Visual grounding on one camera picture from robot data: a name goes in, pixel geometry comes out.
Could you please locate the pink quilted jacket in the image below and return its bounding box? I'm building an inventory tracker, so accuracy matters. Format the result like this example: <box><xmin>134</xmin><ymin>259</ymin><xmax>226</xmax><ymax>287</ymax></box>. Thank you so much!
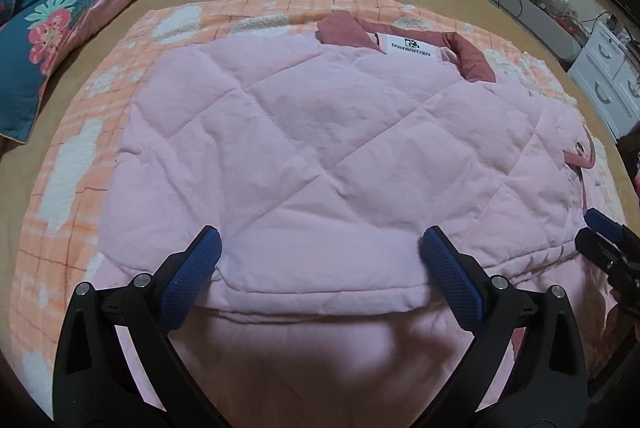
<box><xmin>92</xmin><ymin>11</ymin><xmax>623</xmax><ymax>409</ymax></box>

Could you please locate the white drawer cabinet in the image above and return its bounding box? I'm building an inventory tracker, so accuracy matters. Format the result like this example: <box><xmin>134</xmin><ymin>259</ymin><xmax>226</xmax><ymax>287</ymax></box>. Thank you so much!
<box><xmin>567</xmin><ymin>20</ymin><xmax>640</xmax><ymax>141</ymax></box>

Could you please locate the dark clothes heap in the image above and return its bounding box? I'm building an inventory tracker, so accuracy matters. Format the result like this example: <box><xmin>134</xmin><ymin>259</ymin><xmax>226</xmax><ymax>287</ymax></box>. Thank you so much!
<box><xmin>617</xmin><ymin>135</ymin><xmax>640</xmax><ymax>195</ymax></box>

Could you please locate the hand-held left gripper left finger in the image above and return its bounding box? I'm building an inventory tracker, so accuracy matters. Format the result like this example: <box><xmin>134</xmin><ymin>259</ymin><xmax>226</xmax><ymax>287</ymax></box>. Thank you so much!
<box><xmin>52</xmin><ymin>224</ymin><xmax>223</xmax><ymax>428</ymax></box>

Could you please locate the orange plaid blanket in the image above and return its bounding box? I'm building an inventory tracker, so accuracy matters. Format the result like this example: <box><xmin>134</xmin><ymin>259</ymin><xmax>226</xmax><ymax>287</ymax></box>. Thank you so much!
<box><xmin>10</xmin><ymin>0</ymin><xmax>626</xmax><ymax>404</ymax></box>

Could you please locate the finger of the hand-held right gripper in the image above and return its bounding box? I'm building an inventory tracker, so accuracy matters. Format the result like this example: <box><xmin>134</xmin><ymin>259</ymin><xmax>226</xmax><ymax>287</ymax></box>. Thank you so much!
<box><xmin>574</xmin><ymin>227</ymin><xmax>621</xmax><ymax>271</ymax></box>
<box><xmin>584</xmin><ymin>207</ymin><xmax>626</xmax><ymax>242</ymax></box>

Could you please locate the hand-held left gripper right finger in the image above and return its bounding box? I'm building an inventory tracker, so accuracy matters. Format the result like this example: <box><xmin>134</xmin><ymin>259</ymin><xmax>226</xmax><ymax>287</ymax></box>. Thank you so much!
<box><xmin>421</xmin><ymin>226</ymin><xmax>588</xmax><ymax>428</ymax></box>

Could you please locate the teal floral quilt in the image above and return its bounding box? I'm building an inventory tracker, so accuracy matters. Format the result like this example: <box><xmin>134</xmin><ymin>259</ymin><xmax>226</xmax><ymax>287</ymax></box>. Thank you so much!
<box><xmin>0</xmin><ymin>0</ymin><xmax>213</xmax><ymax>143</ymax></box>

